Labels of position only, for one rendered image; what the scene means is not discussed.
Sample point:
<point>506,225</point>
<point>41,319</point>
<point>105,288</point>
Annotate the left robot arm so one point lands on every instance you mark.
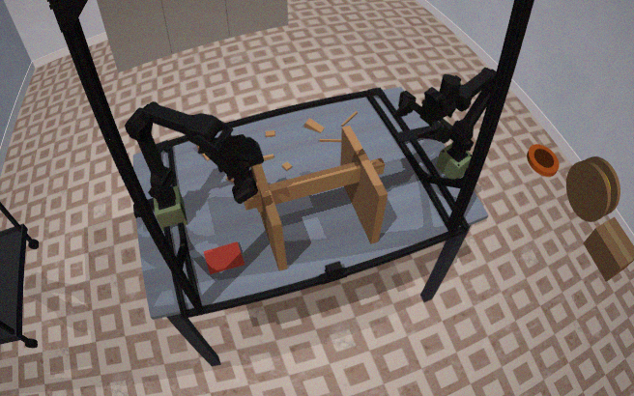
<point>199,128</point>

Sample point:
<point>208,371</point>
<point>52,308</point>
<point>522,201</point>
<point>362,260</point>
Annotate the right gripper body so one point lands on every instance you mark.
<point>429,115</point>

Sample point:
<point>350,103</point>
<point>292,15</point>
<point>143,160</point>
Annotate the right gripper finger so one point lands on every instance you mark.
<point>435,132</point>
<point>403,109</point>

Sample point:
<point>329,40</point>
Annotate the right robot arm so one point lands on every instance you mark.
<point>448,98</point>

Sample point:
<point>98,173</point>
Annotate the wooden end board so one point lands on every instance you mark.
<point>368,196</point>
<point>270,217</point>

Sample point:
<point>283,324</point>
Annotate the red rectangular block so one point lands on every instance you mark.
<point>224,257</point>

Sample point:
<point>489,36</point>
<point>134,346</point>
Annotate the wooden rail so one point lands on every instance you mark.
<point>314,183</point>

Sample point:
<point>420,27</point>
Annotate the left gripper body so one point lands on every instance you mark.
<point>245,186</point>

